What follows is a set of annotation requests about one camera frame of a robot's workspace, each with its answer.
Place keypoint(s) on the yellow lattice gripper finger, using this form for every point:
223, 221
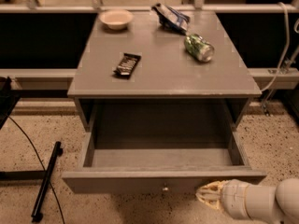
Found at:
210, 194

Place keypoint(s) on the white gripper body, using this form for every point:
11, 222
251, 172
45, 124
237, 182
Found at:
234, 196

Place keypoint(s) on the grey top drawer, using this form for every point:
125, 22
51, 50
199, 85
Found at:
141, 146

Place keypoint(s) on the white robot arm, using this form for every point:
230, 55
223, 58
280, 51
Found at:
273, 205

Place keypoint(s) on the green soda can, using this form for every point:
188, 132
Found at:
199, 48

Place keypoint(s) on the dark chocolate bar wrapper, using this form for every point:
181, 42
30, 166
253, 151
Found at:
127, 65

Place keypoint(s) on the grey wooden cabinet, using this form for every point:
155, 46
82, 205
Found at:
166, 70

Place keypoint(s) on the black metal stand leg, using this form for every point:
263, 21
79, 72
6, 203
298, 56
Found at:
47, 172

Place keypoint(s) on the blue white chip bag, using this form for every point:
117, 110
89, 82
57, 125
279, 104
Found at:
172, 19

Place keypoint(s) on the white bowl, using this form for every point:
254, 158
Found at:
116, 19

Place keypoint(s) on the black equipment at left edge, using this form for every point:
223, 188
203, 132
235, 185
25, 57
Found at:
8, 99

